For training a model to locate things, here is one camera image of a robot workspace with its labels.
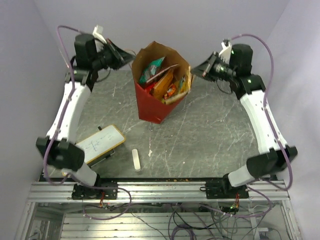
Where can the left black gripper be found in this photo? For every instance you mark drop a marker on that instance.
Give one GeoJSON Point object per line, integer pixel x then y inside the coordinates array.
{"type": "Point", "coordinates": [124, 56]}

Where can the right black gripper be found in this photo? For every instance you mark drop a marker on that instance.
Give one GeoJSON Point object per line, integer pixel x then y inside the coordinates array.
{"type": "Point", "coordinates": [204, 68]}

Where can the red paper bag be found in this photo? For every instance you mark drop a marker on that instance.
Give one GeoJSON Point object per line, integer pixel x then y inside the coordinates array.
{"type": "Point", "coordinates": [149, 108]}

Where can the gold teal chips bag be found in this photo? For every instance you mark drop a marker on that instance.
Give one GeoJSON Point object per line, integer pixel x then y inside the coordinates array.
{"type": "Point", "coordinates": [179, 89]}

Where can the red Doritos nacho bag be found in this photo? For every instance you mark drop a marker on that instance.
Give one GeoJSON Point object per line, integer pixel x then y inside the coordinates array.
{"type": "Point", "coordinates": [149, 83]}

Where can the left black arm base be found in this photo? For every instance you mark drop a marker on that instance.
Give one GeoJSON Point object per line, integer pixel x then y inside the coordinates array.
{"type": "Point", "coordinates": [109, 191]}

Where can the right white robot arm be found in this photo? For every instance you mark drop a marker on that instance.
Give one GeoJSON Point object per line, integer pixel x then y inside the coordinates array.
{"type": "Point", "coordinates": [233, 64]}

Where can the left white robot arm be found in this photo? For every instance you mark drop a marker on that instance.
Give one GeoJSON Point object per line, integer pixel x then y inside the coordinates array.
{"type": "Point", "coordinates": [93, 53]}

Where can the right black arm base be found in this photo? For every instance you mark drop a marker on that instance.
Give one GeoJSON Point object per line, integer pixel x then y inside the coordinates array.
{"type": "Point", "coordinates": [221, 189]}

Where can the teal snack packet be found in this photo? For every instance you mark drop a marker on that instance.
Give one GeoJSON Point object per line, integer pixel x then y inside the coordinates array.
{"type": "Point", "coordinates": [152, 68]}

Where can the orange snack packet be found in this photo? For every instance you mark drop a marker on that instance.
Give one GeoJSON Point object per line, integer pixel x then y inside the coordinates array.
{"type": "Point", "coordinates": [162, 85]}

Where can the white marker eraser stick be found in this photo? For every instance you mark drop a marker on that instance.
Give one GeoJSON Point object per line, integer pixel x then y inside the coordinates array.
{"type": "Point", "coordinates": [136, 160]}

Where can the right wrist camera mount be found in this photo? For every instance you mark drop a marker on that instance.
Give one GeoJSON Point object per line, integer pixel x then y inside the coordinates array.
{"type": "Point", "coordinates": [226, 51]}

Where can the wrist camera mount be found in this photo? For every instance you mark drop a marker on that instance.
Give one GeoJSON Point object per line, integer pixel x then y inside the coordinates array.
{"type": "Point", "coordinates": [226, 51]}
{"type": "Point", "coordinates": [98, 32]}

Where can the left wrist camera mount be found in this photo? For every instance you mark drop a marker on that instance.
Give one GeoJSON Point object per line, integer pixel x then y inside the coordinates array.
{"type": "Point", "coordinates": [98, 32]}

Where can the small whiteboard orange frame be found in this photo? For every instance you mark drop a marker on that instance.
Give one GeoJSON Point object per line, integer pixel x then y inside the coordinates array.
{"type": "Point", "coordinates": [100, 143]}

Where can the aluminium extrusion frame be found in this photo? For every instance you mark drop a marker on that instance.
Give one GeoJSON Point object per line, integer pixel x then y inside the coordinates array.
{"type": "Point", "coordinates": [154, 192]}

